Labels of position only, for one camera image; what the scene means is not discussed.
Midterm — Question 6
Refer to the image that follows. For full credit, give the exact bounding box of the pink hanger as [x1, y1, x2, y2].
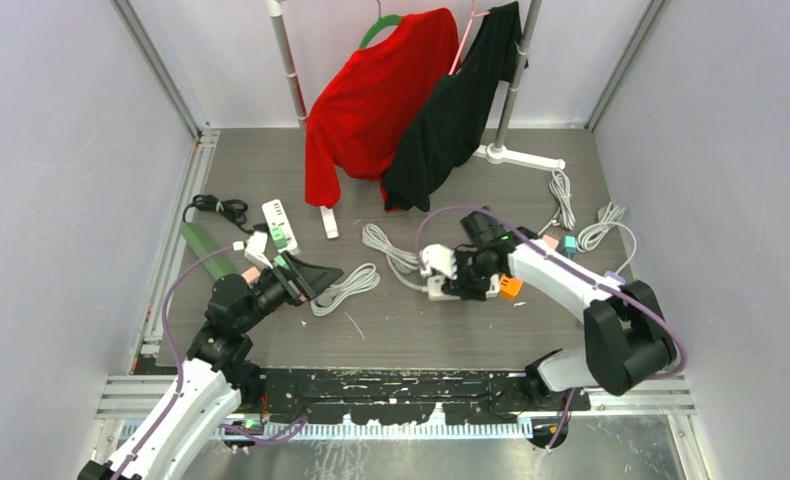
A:
[448, 0, 489, 76]

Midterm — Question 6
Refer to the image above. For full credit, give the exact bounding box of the red shirt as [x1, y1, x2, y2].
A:
[304, 7, 460, 208]

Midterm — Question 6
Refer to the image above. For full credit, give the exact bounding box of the green strip black cord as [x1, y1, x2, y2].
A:
[182, 193, 270, 236]

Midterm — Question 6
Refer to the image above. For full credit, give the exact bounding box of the clothes rack right pole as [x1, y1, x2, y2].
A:
[474, 0, 565, 171]

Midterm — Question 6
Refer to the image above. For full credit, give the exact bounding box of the green power strip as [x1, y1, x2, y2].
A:
[179, 222, 238, 280]

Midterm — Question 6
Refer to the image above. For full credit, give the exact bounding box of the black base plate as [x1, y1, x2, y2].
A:
[237, 368, 591, 426]

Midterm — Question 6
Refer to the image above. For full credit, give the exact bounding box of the pink plug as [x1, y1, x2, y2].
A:
[541, 234, 560, 250]
[241, 266, 261, 285]

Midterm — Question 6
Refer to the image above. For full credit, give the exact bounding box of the black shirt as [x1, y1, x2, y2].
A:
[381, 1, 523, 212]

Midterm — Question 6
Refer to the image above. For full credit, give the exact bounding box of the clothes rack left pole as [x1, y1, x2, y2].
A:
[265, 0, 339, 240]

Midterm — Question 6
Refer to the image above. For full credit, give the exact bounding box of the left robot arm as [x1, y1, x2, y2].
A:
[78, 252, 344, 479]

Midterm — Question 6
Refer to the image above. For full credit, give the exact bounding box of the green hanger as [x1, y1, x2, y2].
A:
[359, 14, 402, 49]

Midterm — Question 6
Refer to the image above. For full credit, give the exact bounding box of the orange strip white cord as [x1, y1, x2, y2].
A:
[537, 169, 577, 236]

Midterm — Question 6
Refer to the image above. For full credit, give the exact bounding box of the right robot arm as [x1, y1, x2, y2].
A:
[454, 208, 683, 411]

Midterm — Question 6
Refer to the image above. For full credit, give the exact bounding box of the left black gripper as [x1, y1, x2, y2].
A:
[237, 251, 341, 333]

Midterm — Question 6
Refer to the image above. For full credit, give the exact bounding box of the purple power strip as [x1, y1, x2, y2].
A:
[604, 271, 626, 285]

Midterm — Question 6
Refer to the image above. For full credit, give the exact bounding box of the orange power strip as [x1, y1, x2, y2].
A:
[498, 274, 523, 301]

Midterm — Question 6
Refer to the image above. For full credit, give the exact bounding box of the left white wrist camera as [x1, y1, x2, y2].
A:
[243, 230, 273, 270]

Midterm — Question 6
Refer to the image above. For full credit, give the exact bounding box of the teal plug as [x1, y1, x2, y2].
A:
[558, 235, 579, 259]

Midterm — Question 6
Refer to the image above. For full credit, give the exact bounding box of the purple strip white cord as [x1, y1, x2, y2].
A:
[575, 201, 638, 276]

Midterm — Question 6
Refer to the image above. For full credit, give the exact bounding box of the white power strip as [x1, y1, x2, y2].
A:
[427, 275, 500, 301]
[261, 199, 300, 255]

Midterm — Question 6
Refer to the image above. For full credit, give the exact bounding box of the clothes rack pole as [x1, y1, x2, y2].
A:
[474, 0, 565, 171]
[265, 0, 339, 240]

